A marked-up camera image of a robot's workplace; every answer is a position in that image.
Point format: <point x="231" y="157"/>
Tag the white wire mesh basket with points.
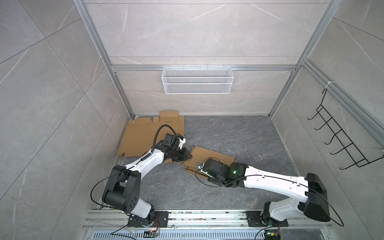
<point x="197" y="80"/>

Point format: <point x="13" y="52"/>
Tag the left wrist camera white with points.
<point x="181" y="141"/>

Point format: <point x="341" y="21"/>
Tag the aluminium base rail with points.
<point x="199" y="225"/>

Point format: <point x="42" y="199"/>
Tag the black wire hook rack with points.
<point x="339" y="135"/>

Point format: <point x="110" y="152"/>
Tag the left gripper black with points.
<point x="185" y="156"/>

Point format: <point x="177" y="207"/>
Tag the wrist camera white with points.
<point x="199" y="167"/>
<point x="181" y="141"/>

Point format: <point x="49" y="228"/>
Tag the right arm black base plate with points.
<point x="257" y="219"/>

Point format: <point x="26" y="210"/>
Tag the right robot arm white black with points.
<point x="305" y="196"/>

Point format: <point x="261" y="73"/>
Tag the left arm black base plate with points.
<point x="155" y="219"/>

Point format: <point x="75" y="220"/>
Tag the brown cardboard box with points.
<point x="201" y="155"/>
<point x="139" y="134"/>

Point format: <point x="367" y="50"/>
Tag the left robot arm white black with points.
<point x="122" y="190"/>

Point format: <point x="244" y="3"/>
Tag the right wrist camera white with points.
<point x="199" y="167"/>

